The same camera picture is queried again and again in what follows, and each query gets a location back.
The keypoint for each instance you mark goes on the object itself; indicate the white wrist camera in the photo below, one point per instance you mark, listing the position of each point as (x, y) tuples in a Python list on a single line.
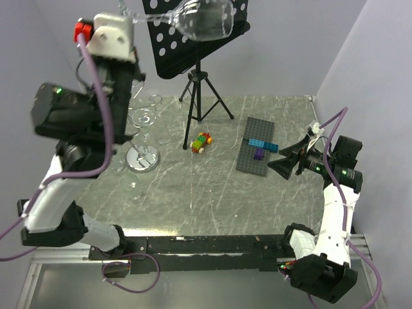
[(314, 131), (109, 36)]

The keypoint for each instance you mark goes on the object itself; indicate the chrome wine glass rack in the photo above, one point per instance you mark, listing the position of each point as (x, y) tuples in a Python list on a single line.
[(142, 157)]

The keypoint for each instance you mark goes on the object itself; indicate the blue lego brick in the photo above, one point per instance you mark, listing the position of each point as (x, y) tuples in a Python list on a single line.
[(263, 144)]

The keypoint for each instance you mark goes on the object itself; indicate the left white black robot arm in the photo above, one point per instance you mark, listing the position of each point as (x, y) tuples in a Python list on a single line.
[(54, 219)]

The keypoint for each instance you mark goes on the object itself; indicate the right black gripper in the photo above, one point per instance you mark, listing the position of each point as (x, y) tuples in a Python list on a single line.
[(284, 167)]

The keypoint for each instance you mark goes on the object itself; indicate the clear wine glass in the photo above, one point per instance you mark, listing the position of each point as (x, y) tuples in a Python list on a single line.
[(143, 120), (199, 21)]

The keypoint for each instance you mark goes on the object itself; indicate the black perforated music stand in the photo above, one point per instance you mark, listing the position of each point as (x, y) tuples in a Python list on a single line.
[(175, 54)]

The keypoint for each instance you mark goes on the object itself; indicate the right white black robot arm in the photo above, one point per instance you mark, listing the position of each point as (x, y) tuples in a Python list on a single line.
[(322, 265)]

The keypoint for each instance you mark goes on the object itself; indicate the clear glass beside rack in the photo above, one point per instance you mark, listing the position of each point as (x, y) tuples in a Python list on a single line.
[(117, 165)]

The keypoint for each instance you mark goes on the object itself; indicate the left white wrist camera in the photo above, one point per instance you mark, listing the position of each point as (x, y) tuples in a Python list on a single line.
[(109, 36)]

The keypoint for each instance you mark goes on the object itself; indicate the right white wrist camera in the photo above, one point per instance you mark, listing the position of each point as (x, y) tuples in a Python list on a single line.
[(314, 131)]

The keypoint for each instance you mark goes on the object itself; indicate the grey lego baseplate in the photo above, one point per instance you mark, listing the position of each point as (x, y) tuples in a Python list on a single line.
[(257, 129)]

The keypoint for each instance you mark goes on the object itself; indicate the purple lego brick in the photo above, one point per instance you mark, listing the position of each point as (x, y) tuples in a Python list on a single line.
[(259, 153)]

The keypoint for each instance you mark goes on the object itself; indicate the colourful lego toy car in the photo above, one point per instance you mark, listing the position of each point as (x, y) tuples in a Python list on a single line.
[(198, 145)]

